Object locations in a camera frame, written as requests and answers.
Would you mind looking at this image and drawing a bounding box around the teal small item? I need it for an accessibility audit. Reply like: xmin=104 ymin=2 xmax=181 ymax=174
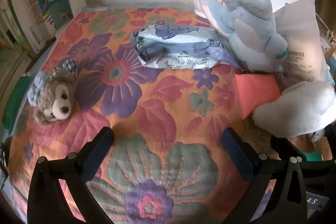
xmin=302 ymin=149 xmax=324 ymax=162

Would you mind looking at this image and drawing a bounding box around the row of books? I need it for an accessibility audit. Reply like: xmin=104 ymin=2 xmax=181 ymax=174
xmin=0 ymin=0 xmax=34 ymax=62

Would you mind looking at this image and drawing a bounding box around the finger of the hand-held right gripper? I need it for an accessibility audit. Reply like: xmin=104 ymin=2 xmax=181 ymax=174
xmin=270 ymin=135 xmax=308 ymax=161

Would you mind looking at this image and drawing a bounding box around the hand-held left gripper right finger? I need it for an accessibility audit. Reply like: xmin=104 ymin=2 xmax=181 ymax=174
xmin=222 ymin=127 xmax=307 ymax=224

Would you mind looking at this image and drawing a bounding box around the green book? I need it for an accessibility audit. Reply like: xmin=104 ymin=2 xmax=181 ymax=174
xmin=2 ymin=74 xmax=30 ymax=133

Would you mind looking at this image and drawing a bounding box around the translucent printed plastic bag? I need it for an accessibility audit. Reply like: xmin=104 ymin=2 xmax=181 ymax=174
xmin=273 ymin=0 xmax=332 ymax=83

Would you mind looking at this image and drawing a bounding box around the white fluffy plush toy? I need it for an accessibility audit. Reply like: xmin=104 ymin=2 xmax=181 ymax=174
xmin=253 ymin=81 xmax=336 ymax=138

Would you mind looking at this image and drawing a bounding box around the metal wire basket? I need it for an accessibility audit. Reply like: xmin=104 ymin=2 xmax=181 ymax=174
xmin=316 ymin=14 xmax=336 ymax=63

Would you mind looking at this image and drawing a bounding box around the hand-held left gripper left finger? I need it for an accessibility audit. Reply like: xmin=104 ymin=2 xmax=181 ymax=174
xmin=27 ymin=127 xmax=114 ymax=224

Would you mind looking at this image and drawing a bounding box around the pink plastic bag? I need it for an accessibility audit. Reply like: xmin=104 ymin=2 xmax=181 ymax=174
xmin=234 ymin=73 xmax=282 ymax=119

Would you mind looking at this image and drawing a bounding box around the light blue plush toy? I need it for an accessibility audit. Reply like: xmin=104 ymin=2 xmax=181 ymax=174
xmin=198 ymin=0 xmax=290 ymax=74

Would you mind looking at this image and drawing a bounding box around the floral printed tablecloth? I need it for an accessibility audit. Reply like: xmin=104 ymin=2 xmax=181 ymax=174
xmin=5 ymin=6 xmax=336 ymax=224

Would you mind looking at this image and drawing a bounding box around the blue white printed tissue packet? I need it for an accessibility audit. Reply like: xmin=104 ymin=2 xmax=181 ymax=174
xmin=130 ymin=25 xmax=237 ymax=71

